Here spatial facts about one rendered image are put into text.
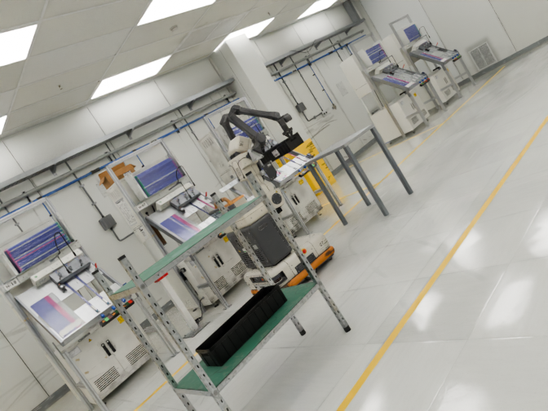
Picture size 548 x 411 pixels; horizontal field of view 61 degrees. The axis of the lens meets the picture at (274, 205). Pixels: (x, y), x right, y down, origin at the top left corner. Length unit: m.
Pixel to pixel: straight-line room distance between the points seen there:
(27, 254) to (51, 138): 2.41
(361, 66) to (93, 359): 6.31
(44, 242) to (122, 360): 1.31
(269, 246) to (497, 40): 8.08
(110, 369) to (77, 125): 3.54
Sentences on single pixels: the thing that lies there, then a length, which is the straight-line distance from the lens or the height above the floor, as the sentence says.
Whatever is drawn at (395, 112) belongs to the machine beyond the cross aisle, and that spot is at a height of 0.47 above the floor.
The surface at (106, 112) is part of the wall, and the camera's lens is 7.21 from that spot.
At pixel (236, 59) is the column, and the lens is 8.08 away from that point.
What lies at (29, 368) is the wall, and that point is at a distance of 6.27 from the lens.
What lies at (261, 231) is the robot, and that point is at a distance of 3.93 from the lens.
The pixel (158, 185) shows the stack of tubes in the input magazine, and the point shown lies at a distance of 5.34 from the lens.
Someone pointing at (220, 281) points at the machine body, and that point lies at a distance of 5.26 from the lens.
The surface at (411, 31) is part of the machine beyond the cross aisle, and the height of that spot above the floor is 1.56.
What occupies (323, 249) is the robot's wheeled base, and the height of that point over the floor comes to 0.14.
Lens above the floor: 1.16
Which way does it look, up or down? 6 degrees down
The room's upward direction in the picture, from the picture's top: 32 degrees counter-clockwise
